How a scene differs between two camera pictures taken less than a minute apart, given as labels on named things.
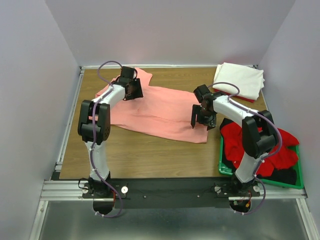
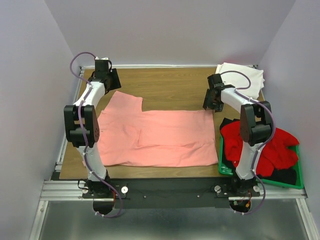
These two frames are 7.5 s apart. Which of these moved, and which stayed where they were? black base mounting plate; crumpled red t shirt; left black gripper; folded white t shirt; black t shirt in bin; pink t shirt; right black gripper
Moved: pink t shirt; left black gripper; right black gripper
Stayed: crumpled red t shirt; folded white t shirt; black t shirt in bin; black base mounting plate
